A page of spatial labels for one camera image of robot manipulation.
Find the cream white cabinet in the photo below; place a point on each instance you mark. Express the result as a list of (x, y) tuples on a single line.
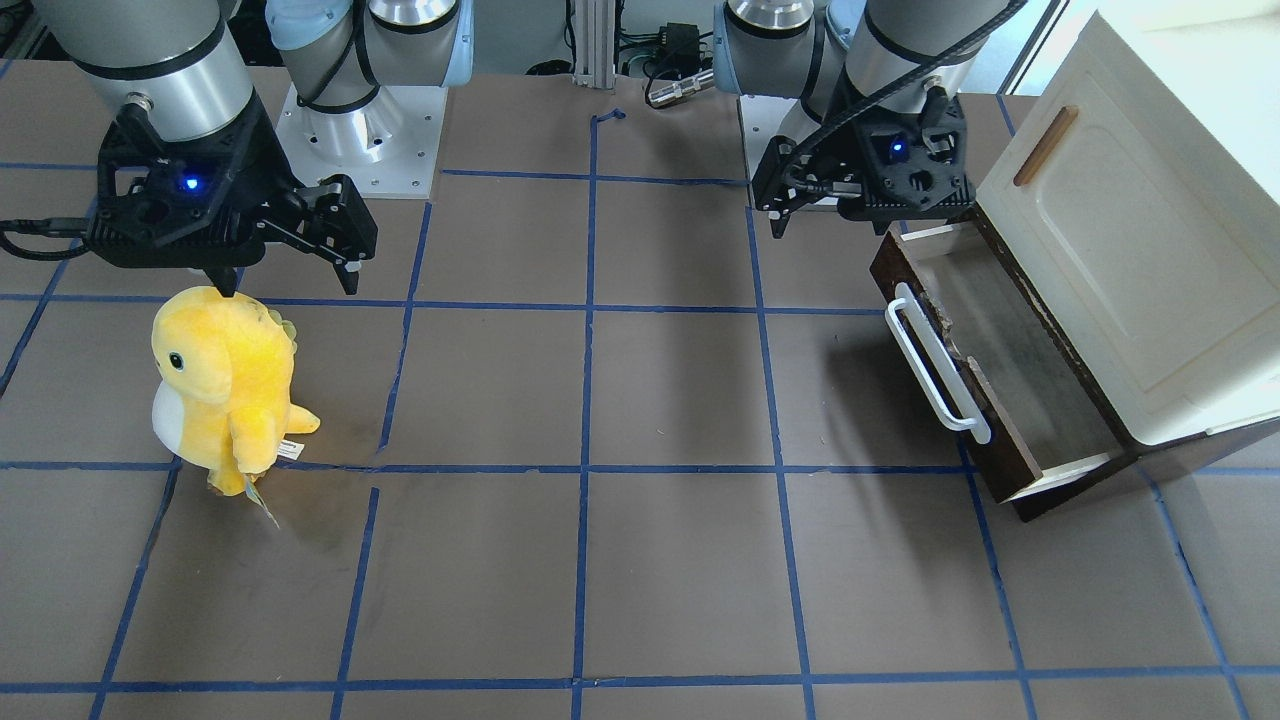
[(1140, 198)]

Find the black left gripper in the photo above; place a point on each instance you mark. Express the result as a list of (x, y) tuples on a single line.
[(806, 152)]

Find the dark wooden drawer white handle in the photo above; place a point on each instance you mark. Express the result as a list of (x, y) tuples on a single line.
[(991, 370)]

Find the yellow plush toy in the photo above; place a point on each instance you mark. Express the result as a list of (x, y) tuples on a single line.
[(224, 402)]

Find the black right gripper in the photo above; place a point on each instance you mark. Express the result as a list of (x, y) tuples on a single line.
[(268, 160)]

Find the black power adapter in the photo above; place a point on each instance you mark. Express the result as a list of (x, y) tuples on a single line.
[(677, 43)]

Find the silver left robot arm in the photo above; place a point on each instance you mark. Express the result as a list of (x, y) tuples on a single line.
[(883, 49)]

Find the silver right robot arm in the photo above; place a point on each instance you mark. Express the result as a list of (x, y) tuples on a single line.
[(180, 61)]

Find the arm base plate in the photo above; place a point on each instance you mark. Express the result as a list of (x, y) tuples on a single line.
[(764, 117), (388, 149)]

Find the aluminium frame post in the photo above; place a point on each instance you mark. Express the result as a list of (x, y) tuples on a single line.
[(595, 40)]

